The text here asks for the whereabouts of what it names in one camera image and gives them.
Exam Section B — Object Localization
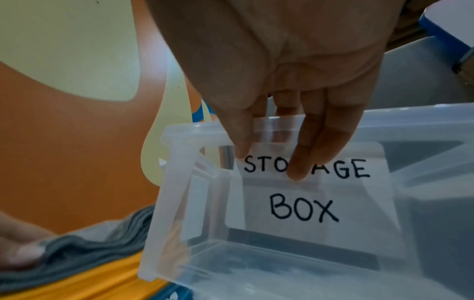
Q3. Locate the blue towel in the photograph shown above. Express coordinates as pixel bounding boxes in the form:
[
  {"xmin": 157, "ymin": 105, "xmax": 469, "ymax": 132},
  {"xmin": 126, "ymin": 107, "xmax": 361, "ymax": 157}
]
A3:
[{"xmin": 148, "ymin": 281, "xmax": 196, "ymax": 300}]

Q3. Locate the yellow towel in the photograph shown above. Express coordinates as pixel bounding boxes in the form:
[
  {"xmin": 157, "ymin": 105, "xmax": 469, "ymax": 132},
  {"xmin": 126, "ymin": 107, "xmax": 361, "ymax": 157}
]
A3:
[{"xmin": 0, "ymin": 252, "xmax": 169, "ymax": 300}]

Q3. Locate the white board with blue edge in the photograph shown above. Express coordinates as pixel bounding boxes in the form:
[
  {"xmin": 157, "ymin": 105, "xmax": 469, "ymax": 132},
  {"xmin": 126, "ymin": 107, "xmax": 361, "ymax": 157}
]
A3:
[{"xmin": 418, "ymin": 5, "xmax": 474, "ymax": 50}]

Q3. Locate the clear plastic storage box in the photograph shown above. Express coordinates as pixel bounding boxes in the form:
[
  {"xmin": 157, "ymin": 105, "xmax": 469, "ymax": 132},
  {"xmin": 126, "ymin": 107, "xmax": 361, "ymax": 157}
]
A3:
[{"xmin": 137, "ymin": 102, "xmax": 474, "ymax": 300}]

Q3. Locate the person's left hand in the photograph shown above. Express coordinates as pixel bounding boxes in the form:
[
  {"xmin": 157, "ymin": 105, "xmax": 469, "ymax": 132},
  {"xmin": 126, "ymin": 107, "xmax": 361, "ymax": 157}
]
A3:
[{"xmin": 0, "ymin": 211, "xmax": 56, "ymax": 270}]

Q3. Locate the person's right hand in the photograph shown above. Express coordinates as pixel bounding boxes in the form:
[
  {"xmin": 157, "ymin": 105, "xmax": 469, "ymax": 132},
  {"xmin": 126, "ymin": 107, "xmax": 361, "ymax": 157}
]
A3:
[{"xmin": 144, "ymin": 0, "xmax": 406, "ymax": 180}]

